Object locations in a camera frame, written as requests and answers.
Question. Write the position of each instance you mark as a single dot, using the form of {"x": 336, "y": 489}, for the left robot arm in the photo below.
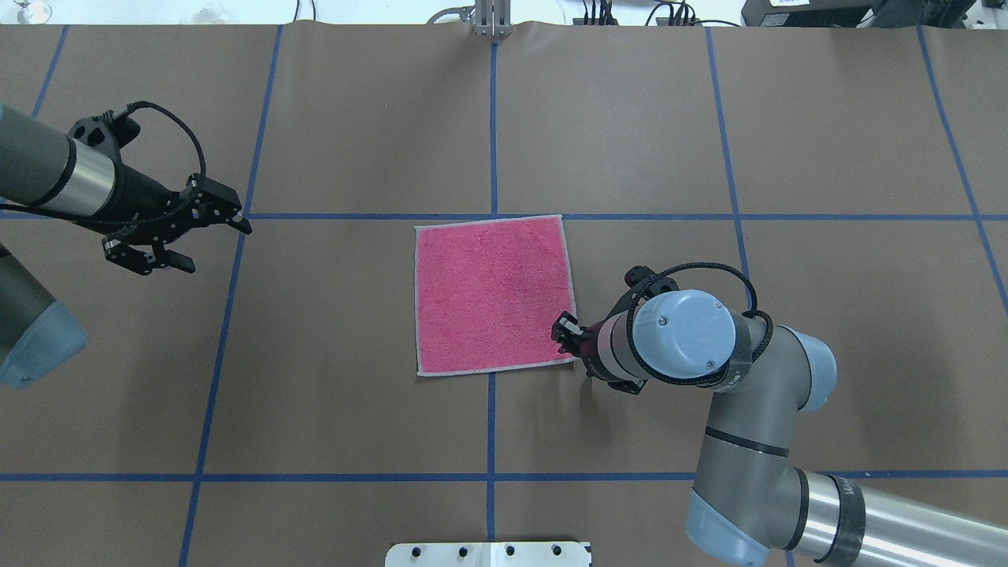
{"x": 80, "y": 177}

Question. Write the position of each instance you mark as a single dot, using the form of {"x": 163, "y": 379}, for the aluminium frame post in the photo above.
{"x": 492, "y": 18}

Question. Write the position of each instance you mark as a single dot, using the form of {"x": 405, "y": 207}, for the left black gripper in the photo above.
{"x": 143, "y": 197}

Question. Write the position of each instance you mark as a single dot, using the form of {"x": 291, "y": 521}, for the pink and grey towel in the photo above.
{"x": 486, "y": 295}

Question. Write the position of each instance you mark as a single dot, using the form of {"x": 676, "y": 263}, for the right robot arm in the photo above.
{"x": 747, "y": 499}

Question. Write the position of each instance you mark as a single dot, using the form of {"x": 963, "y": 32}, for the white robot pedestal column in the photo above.
{"x": 521, "y": 553}

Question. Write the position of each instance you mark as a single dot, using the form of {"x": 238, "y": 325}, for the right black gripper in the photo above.
{"x": 587, "y": 339}

